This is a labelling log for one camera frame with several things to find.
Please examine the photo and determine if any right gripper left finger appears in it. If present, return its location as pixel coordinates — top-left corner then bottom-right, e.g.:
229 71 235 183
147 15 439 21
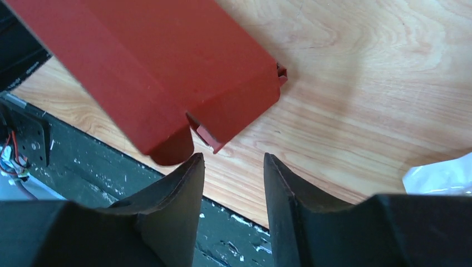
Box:
1 153 205 266

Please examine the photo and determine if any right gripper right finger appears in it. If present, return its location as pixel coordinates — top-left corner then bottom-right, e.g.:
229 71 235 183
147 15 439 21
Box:
263 153 471 266

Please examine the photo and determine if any small clear plastic packet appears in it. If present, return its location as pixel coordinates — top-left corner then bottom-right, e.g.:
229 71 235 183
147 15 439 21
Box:
402 153 471 196

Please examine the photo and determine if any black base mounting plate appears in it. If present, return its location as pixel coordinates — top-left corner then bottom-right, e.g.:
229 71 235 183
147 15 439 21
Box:
0 3 276 267

